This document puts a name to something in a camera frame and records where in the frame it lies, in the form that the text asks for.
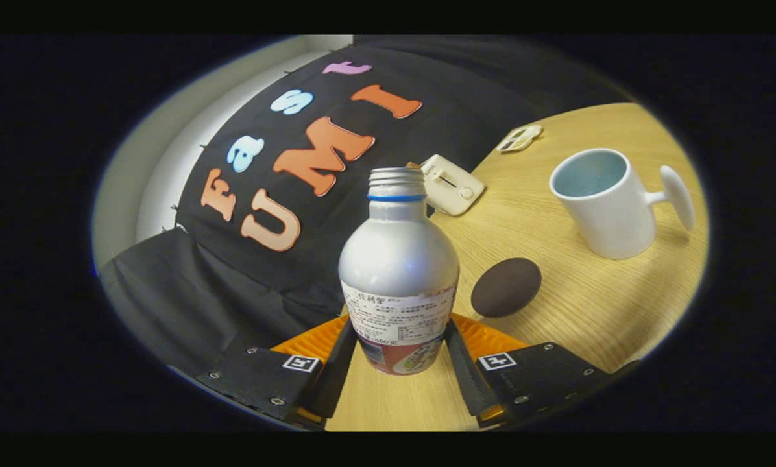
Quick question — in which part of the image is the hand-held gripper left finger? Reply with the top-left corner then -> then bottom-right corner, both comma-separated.
197,316 -> 358,430

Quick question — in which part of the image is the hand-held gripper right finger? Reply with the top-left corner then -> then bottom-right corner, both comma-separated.
444,314 -> 642,429

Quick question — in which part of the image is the dark round coaster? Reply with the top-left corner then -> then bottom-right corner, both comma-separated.
470,257 -> 542,318

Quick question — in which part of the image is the silver juice bottle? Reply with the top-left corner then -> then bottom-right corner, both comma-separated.
338,167 -> 461,376

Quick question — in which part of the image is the white cup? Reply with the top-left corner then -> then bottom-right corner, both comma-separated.
549,148 -> 696,260

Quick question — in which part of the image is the black backdrop cloth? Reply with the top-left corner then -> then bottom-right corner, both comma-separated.
97,36 -> 629,377

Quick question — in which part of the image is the wooden table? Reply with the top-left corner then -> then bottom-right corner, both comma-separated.
326,102 -> 710,432

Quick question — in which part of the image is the white toaster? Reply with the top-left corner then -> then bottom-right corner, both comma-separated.
406,154 -> 485,217

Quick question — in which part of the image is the white divided tray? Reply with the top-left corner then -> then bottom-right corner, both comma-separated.
496,125 -> 544,154

